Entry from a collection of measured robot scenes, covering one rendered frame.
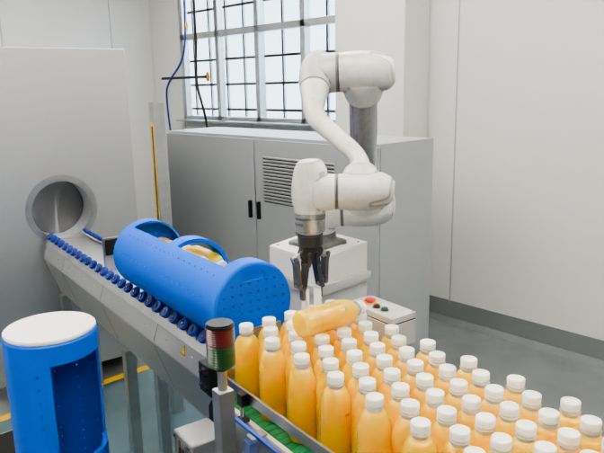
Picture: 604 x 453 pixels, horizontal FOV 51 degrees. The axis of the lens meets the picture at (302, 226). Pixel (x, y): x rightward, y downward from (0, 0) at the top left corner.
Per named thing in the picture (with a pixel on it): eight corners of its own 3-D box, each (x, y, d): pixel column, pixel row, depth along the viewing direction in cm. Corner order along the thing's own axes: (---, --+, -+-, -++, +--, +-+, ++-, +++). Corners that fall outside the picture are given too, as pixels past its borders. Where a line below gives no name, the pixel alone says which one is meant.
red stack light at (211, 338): (226, 335, 144) (225, 319, 143) (240, 344, 139) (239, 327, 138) (200, 341, 140) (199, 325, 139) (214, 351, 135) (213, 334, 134)
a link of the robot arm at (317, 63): (296, 73, 206) (337, 71, 205) (298, 41, 218) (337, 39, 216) (299, 104, 216) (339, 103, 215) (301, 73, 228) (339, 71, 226)
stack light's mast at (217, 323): (227, 380, 146) (225, 315, 142) (242, 390, 141) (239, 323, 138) (203, 387, 142) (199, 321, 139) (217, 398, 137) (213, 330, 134)
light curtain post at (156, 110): (179, 406, 357) (159, 102, 321) (183, 411, 353) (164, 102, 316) (169, 410, 354) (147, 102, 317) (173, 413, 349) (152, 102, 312)
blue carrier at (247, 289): (179, 277, 278) (173, 214, 272) (292, 337, 209) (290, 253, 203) (116, 290, 262) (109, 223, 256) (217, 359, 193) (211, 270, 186)
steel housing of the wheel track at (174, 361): (96, 283, 380) (91, 228, 372) (311, 438, 208) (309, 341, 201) (47, 293, 364) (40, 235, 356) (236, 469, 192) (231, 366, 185)
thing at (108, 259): (124, 265, 306) (121, 235, 303) (127, 267, 303) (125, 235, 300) (104, 269, 300) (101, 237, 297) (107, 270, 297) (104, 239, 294)
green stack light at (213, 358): (226, 355, 145) (226, 335, 144) (241, 365, 140) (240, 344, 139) (201, 363, 141) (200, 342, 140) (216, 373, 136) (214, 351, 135)
